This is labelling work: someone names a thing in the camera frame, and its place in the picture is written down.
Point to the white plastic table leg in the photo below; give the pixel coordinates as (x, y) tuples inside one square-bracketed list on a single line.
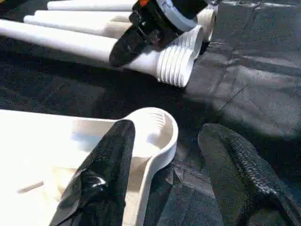
[(70, 44), (94, 29), (94, 4), (84, 16)]

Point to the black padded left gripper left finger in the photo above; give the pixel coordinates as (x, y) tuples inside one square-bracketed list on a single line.
[(101, 183)]

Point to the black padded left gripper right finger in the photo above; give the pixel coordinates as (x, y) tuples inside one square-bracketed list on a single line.
[(244, 188)]

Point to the black work mat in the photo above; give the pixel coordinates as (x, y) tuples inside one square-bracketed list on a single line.
[(244, 70)]

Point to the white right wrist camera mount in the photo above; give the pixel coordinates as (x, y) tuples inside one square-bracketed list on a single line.
[(174, 16)]

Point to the white plastic table top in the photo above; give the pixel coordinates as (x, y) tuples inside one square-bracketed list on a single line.
[(42, 141)]

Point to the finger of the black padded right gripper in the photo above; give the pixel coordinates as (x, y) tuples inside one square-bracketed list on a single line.
[(131, 47)]

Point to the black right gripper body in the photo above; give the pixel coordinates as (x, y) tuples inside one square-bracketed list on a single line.
[(153, 19)]

